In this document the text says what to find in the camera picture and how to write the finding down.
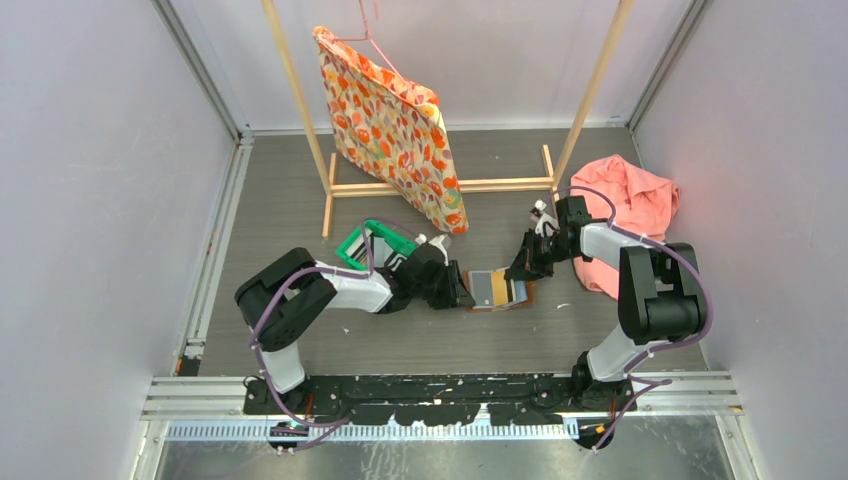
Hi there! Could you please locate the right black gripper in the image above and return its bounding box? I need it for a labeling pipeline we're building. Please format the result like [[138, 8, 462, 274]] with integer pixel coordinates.
[[506, 228, 577, 282]]

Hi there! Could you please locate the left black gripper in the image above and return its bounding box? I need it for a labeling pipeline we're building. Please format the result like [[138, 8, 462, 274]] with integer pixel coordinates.
[[411, 260, 474, 310]]

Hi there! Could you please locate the brown leather card holder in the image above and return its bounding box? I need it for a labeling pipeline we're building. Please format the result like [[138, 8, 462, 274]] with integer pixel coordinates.
[[463, 268, 534, 313]]

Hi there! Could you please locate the gold black-striped credit card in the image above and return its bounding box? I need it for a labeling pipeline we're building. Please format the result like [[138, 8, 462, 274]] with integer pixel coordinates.
[[491, 269, 515, 308]]

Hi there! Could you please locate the green plastic card bin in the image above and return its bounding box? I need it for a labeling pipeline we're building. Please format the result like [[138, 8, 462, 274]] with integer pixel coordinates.
[[336, 220, 418, 271]]

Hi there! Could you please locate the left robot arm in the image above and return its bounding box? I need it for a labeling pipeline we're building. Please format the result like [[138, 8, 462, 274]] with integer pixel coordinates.
[[234, 244, 475, 414]]

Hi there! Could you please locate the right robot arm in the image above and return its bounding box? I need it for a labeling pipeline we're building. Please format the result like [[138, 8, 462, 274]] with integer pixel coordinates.
[[505, 196, 711, 411]]

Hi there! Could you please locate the stack of credit cards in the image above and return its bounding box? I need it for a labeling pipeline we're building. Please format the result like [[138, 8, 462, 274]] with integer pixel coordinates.
[[345, 232, 407, 270]]

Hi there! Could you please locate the wooden clothes rack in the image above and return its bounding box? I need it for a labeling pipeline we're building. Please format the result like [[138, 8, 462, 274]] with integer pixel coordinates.
[[262, 1, 633, 234]]

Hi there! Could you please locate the pink crumpled cloth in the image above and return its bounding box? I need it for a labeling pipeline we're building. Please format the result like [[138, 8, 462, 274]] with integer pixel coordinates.
[[569, 154, 682, 296]]

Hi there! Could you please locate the floral fabric bag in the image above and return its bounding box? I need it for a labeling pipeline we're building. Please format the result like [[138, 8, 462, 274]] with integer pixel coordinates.
[[312, 26, 469, 234]]

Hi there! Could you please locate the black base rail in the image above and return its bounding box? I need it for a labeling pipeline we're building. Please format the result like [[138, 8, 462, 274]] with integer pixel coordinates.
[[242, 373, 634, 427]]

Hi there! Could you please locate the aluminium frame rail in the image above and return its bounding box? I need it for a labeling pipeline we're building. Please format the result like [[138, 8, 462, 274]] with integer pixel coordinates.
[[142, 371, 742, 443]]

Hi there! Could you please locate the pink wire hanger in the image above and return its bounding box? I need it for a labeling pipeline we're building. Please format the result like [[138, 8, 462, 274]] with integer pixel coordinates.
[[325, 1, 439, 102]]

